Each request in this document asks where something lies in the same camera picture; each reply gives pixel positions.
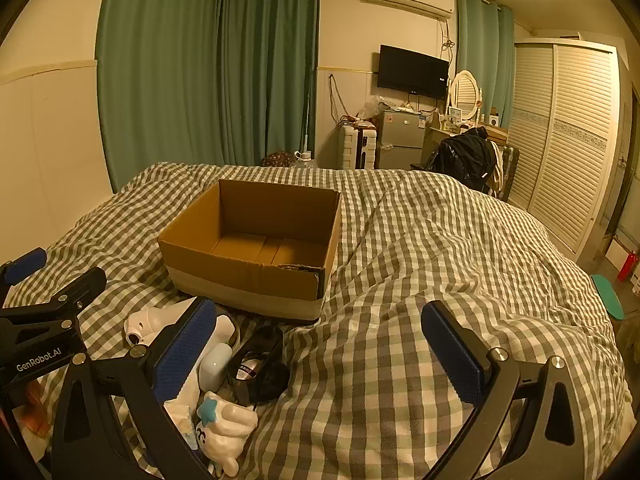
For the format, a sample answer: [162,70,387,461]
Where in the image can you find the white floor box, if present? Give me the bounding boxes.
[604,239,627,267]

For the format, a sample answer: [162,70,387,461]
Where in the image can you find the black jacket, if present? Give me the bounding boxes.
[430,127,496,193]

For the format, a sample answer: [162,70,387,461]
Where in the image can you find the white figurine with blue star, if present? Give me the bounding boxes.
[192,392,261,478]

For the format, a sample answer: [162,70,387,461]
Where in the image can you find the orange soft item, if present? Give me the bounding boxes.
[20,380,54,436]

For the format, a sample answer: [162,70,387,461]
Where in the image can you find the dark hard suitcase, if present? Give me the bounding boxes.
[495,142,521,202]

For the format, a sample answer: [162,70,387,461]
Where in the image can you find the large green curtain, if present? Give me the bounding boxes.
[95,0,322,193]

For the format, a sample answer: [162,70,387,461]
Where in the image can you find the white ribbed suitcase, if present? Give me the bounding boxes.
[340,122,379,171]

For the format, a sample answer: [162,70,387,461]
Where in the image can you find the narrow green curtain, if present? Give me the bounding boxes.
[456,0,516,131]

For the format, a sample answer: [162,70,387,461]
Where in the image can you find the cream dressing table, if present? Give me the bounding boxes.
[425,122,508,161]

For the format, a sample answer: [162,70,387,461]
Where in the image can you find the white plastic device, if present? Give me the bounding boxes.
[124,297,198,347]

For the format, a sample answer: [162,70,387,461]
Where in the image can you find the teal oval board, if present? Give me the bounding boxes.
[590,274,626,321]

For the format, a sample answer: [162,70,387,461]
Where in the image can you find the white louvred wardrobe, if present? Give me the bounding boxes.
[505,40,631,263]

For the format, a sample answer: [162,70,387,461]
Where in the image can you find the oval white vanity mirror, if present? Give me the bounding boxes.
[449,70,484,123]

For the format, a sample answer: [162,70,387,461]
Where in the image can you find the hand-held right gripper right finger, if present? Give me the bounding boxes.
[421,300,621,480]

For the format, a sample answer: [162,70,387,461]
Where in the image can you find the black wall television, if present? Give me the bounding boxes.
[376,44,450,101]

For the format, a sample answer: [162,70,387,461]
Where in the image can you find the cardboard box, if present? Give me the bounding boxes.
[157,178,343,323]

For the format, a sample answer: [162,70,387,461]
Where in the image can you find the red fire extinguisher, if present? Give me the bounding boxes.
[617,251,640,283]

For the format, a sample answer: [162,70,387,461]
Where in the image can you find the grey white checked blanket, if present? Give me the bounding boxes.
[30,162,636,480]

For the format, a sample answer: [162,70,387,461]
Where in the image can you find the clear plastic bag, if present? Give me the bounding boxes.
[357,95,386,121]

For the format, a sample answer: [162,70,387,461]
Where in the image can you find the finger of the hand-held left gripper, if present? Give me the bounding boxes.
[0,247,49,306]
[0,267,108,344]

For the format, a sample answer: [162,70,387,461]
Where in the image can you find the grey small fridge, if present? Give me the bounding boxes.
[375,109,430,171]

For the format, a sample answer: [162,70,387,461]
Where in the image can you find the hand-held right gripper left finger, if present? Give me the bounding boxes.
[50,297,218,480]

